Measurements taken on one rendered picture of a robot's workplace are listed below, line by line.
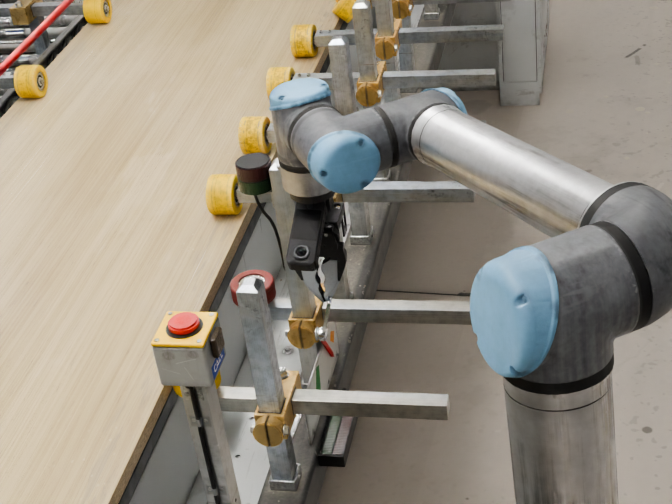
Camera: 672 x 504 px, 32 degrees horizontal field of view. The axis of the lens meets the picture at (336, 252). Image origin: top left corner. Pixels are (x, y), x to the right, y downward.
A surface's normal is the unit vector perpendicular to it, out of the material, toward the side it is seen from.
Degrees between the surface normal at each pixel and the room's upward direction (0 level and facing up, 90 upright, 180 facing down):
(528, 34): 90
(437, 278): 0
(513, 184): 64
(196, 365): 90
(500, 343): 83
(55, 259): 0
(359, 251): 0
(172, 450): 90
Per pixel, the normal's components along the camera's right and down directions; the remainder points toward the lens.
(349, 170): 0.33, 0.50
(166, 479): 0.97, 0.01
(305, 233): -0.14, -0.48
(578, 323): 0.37, 0.29
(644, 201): -0.02, -0.89
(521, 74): -0.19, 0.55
